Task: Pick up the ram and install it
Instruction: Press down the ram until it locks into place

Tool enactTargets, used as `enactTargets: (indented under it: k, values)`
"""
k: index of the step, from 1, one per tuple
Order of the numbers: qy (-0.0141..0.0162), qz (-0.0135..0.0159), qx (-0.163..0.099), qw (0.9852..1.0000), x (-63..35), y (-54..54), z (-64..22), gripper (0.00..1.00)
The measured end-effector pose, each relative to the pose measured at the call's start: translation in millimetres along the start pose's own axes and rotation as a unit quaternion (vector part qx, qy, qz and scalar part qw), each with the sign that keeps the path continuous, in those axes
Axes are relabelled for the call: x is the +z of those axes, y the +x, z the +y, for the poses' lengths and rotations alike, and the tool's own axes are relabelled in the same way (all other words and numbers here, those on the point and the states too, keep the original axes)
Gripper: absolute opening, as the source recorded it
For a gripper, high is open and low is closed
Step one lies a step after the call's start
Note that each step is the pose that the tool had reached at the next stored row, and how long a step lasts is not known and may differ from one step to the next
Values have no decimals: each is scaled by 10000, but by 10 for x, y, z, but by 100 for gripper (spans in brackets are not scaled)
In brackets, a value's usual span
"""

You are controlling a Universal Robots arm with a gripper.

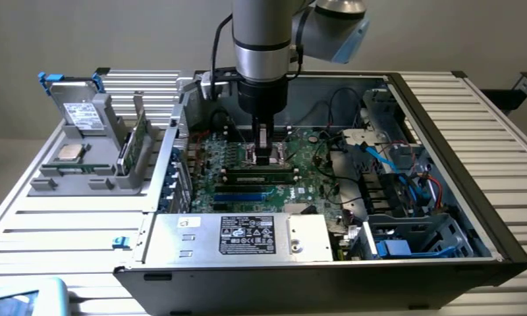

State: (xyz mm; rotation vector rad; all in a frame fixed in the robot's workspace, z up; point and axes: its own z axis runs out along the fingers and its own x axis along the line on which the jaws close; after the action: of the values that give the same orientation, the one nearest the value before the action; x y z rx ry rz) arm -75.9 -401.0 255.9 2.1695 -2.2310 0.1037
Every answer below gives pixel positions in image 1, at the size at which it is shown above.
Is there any hard disk with blue carrier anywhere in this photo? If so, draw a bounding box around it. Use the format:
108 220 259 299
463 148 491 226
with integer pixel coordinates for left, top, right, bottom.
37 71 112 133

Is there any small silver chipset heatsink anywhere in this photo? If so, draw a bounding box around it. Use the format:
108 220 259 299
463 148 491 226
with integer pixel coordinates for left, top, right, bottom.
285 202 314 215

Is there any silver power supply unit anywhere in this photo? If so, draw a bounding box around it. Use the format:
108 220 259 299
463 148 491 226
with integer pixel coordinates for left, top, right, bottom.
134 213 335 267

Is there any black open PC case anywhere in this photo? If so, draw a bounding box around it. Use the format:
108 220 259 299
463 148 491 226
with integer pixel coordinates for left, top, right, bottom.
112 70 527 316

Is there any green motherboard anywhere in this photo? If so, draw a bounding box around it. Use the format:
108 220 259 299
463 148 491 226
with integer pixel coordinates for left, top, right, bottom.
188 126 357 231

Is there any black camera cable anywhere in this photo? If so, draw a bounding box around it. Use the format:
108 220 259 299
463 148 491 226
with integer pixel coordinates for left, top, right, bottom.
207 12 235 99

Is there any black case fan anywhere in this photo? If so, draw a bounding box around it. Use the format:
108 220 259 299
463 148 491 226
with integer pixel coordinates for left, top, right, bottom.
377 173 427 217

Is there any light blue SATA wire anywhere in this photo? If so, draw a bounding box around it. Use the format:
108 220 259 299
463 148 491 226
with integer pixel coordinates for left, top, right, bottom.
359 142 423 207

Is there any green RAM stick with label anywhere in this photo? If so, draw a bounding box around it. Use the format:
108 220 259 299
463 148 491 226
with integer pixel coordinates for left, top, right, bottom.
226 166 295 186

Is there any grey plastic parts rack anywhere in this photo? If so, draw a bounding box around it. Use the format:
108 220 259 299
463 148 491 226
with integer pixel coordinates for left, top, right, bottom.
27 92 160 198

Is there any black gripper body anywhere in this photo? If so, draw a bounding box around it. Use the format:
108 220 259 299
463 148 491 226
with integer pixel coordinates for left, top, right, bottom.
238 77 290 124

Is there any CPU socket with metal frame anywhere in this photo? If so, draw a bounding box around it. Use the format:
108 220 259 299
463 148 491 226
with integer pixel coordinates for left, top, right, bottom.
240 141 287 166

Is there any silver CPU chip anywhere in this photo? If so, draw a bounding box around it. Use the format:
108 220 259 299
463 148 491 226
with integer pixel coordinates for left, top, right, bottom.
56 143 90 163

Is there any red wire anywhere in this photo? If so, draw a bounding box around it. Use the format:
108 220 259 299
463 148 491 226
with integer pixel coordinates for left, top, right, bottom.
389 140 445 211

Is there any grey metal disk bay cage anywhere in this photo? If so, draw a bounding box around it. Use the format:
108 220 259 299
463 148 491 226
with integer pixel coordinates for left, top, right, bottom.
341 88 423 172

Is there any green graphics card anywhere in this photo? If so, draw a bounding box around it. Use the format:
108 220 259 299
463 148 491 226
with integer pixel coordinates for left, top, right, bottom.
116 92 151 176

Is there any black RAM slot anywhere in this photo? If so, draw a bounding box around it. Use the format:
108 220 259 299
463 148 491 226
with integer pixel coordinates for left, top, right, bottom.
214 184 274 194

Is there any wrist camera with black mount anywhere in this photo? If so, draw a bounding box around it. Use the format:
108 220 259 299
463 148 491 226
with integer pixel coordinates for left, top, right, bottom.
199 66 243 100

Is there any blue plastic disk bay latch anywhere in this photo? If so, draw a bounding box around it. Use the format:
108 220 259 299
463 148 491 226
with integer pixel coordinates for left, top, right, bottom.
375 239 413 258

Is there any black wire loop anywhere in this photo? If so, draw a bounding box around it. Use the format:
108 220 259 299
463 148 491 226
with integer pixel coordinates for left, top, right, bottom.
313 87 365 172

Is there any blue RAM slot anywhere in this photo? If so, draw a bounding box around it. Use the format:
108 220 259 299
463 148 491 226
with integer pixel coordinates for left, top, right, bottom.
212 192 268 202

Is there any light blue tablet device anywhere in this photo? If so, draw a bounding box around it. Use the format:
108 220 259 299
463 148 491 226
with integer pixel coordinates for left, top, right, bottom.
0 276 72 316

